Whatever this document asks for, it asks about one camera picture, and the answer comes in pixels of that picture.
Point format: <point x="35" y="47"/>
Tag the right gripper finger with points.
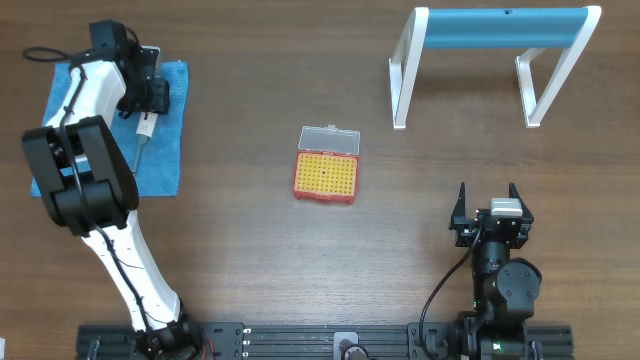
<point x="459" y="207"/>
<point x="522" y="205"/>

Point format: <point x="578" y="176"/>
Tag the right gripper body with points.
<point x="500" y="230"/>

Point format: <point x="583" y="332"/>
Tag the white pipette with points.
<point x="146" y="127"/>

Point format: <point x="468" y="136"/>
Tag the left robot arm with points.
<point x="95" y="165"/>

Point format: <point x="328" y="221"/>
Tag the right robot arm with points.
<point x="505" y="290"/>

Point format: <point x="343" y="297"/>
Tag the red and yellow tip box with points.
<point x="325" y="175"/>

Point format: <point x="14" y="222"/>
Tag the white and blue stand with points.
<point x="500" y="27"/>

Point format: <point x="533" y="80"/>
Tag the blue cloth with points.
<point x="167" y="150"/>

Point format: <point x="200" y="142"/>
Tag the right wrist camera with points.
<point x="506" y="206"/>

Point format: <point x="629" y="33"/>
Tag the mounting rail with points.
<point x="300" y="342"/>

